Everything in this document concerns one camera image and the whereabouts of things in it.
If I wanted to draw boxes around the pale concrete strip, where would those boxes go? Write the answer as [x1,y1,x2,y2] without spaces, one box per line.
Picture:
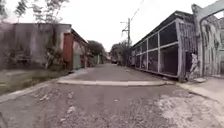
[56,78,176,87]

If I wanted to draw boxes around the utility pole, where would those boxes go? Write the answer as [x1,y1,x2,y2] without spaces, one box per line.
[120,17,132,66]

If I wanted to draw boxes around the grey asphalt road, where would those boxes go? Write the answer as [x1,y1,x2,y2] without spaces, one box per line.
[0,62,224,128]

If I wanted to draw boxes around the red and grey building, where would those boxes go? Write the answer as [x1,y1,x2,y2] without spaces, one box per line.
[62,28,90,71]

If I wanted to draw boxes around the building with dark panels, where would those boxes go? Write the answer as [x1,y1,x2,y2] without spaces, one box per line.
[130,10,201,83]

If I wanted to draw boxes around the tall thin trees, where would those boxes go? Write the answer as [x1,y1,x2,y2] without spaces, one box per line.
[0,0,70,24]

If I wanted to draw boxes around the grass verge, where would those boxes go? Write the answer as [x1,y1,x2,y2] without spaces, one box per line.
[0,68,69,96]

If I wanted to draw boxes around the pale concrete pavement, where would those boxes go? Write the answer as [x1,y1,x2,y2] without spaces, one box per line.
[176,76,224,105]

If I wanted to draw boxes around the overhead wires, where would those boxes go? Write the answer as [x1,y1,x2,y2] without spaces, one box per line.
[120,0,146,34]

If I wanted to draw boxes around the grey concrete wall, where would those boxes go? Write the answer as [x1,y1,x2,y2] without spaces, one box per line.
[0,22,72,71]

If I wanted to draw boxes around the pale concrete gate frame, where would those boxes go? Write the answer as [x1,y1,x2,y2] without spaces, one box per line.
[190,0,224,78]

